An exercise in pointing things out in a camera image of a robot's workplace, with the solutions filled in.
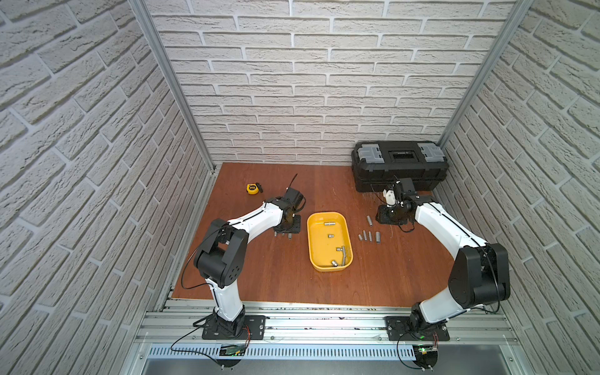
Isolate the black plastic toolbox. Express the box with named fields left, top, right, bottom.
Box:
left=351, top=141, right=449, bottom=193

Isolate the aluminium frame post right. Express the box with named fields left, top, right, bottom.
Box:
left=437, top=0, right=534, bottom=148

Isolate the aluminium frame post left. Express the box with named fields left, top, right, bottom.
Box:
left=130, top=0, right=217, bottom=173

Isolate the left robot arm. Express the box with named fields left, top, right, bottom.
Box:
left=193, top=187, right=306, bottom=322

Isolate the yellow plastic storage box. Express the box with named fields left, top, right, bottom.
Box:
left=307, top=212, right=354, bottom=273

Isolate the aluminium frame post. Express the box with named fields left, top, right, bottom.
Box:
left=130, top=0, right=217, bottom=173
left=437, top=0, right=534, bottom=148

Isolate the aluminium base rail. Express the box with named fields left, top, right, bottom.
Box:
left=134, top=299, right=519, bottom=362

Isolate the yellow tape measure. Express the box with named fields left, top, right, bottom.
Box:
left=246, top=183, right=263, bottom=195

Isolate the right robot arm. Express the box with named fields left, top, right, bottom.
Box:
left=376, top=178, right=511, bottom=331

